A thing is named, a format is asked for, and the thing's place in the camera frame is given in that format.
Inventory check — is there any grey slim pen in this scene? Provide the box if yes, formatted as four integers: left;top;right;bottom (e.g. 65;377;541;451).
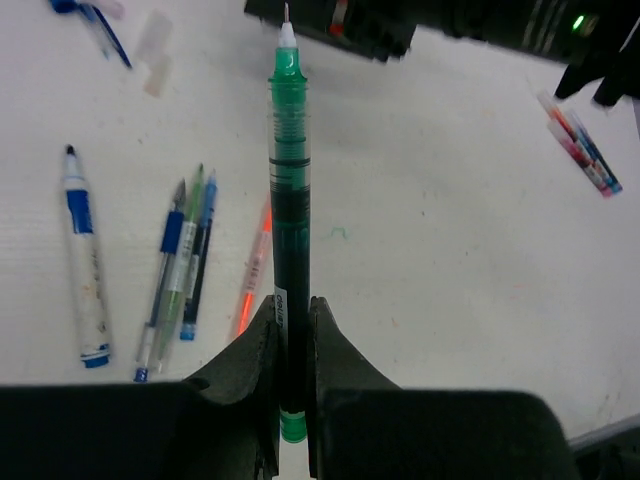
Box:
154;163;204;372

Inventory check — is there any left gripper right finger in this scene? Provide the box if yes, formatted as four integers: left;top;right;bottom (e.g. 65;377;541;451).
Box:
306;297;575;479

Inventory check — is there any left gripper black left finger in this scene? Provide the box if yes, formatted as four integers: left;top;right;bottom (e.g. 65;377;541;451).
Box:
1;296;279;479

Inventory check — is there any clear pen cap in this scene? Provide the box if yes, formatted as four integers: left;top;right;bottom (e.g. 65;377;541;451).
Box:
135;10;173;66
143;54;172;98

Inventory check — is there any white marker blue label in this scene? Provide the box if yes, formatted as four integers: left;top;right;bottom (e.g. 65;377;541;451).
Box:
62;144;110;369

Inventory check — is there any blue ballpoint pen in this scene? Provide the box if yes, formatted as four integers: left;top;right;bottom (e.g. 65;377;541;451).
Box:
133;179;186;383

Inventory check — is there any red capped clear pen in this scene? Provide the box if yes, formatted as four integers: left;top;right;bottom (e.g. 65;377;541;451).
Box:
536;90;614;198

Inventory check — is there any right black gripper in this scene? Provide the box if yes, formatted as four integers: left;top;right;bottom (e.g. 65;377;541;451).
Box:
414;0;639;107

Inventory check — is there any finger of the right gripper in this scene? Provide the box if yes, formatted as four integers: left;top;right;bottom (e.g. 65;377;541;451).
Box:
244;0;418;63

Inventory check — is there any orange clear highlighter pen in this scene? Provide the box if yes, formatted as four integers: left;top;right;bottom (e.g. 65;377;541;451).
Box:
231;196;272;340

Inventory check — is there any aluminium front rail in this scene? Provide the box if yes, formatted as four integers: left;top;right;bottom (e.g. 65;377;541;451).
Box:
569;414;640;458

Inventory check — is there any green ink roller pen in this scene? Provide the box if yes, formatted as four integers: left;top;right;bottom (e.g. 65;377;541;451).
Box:
268;4;311;444

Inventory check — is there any blue patterned pen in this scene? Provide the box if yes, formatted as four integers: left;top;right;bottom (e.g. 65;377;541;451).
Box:
565;110;623;195

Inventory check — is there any dark blue gel pen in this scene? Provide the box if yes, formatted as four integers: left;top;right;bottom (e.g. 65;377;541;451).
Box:
179;170;218;341

